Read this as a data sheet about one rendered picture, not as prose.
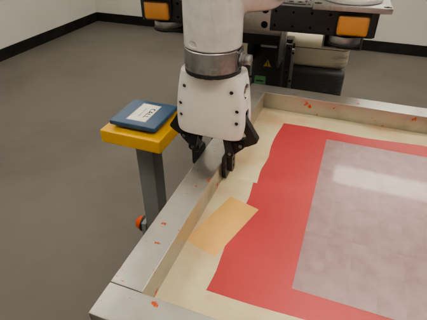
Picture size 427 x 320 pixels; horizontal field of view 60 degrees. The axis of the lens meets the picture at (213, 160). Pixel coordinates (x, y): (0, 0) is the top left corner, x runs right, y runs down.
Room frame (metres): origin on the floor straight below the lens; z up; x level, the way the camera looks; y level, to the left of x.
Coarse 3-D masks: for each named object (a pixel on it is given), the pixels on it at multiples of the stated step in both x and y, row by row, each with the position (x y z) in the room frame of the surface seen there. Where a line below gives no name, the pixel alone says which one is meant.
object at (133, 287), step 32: (256, 96) 0.68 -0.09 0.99; (288, 96) 0.68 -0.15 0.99; (320, 96) 0.68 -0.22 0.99; (416, 128) 0.60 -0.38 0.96; (192, 192) 0.38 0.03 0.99; (160, 224) 0.32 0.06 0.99; (192, 224) 0.34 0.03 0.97; (128, 256) 0.27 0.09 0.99; (160, 256) 0.27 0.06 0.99; (128, 288) 0.23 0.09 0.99
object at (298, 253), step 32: (256, 192) 0.42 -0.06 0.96; (288, 192) 0.42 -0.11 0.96; (256, 224) 0.36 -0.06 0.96; (288, 224) 0.36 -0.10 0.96; (320, 224) 0.35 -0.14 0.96; (352, 224) 0.35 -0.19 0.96; (384, 224) 0.35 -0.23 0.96; (416, 224) 0.35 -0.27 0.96; (224, 256) 0.30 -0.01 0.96; (256, 256) 0.30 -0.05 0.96; (288, 256) 0.30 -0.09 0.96; (320, 256) 0.30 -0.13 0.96; (352, 256) 0.30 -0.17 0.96; (384, 256) 0.30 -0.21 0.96; (416, 256) 0.30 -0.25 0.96; (224, 288) 0.25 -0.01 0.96; (256, 288) 0.25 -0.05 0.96; (288, 288) 0.25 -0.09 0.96; (320, 288) 0.25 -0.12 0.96; (352, 288) 0.25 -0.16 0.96; (384, 288) 0.25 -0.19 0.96; (416, 288) 0.25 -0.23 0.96
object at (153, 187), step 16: (176, 112) 0.68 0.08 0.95; (112, 128) 0.62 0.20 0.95; (128, 128) 0.62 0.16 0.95; (160, 128) 0.62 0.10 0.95; (128, 144) 0.59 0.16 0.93; (144, 144) 0.58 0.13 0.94; (160, 144) 0.57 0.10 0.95; (144, 160) 0.63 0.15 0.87; (160, 160) 0.65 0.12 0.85; (144, 176) 0.63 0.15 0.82; (160, 176) 0.64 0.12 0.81; (144, 192) 0.63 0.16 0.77; (160, 192) 0.64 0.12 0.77; (144, 208) 0.64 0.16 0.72; (160, 208) 0.63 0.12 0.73; (144, 224) 0.63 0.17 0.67
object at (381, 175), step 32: (288, 128) 0.61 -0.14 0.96; (288, 160) 0.51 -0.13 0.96; (320, 160) 0.51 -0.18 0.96; (352, 160) 0.51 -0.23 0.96; (384, 160) 0.51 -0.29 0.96; (416, 160) 0.51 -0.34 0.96; (320, 192) 0.42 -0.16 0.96; (352, 192) 0.42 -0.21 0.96; (384, 192) 0.42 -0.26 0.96; (416, 192) 0.42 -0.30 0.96
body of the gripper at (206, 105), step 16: (192, 80) 0.46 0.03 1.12; (208, 80) 0.45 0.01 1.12; (224, 80) 0.44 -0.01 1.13; (240, 80) 0.44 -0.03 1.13; (192, 96) 0.46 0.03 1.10; (208, 96) 0.45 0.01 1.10; (224, 96) 0.44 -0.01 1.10; (240, 96) 0.44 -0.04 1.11; (192, 112) 0.46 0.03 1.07; (208, 112) 0.45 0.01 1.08; (224, 112) 0.44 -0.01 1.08; (240, 112) 0.44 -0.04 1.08; (192, 128) 0.46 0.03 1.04; (208, 128) 0.45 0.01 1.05; (224, 128) 0.44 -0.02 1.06; (240, 128) 0.44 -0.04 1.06
